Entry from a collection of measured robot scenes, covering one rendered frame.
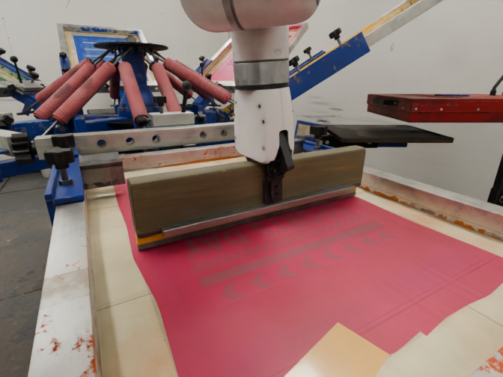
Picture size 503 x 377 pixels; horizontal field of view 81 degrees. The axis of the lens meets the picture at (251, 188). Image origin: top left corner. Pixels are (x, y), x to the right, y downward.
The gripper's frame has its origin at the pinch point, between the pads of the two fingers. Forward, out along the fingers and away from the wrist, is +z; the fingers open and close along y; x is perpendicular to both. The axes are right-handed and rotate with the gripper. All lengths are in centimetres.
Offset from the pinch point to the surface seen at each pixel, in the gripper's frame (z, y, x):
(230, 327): 4.2, 17.8, -15.2
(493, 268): 6.4, 25.4, 16.2
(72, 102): -10, -85, -25
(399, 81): 1, -120, 201
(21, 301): 97, -141, -78
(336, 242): 5.7, 11.6, 4.1
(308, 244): 5.5, 10.1, 0.3
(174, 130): -2.3, -46.0, -1.3
